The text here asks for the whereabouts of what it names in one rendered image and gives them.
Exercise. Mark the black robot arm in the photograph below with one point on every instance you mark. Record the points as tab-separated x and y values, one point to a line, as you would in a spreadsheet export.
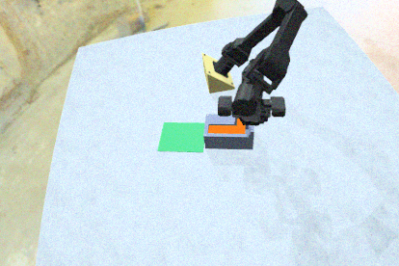
272	62

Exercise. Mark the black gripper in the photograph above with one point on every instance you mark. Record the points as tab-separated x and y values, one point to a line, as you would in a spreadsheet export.
276	104

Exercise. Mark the orange l-shaped part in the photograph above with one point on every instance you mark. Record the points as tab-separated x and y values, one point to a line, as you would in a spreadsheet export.
227	129

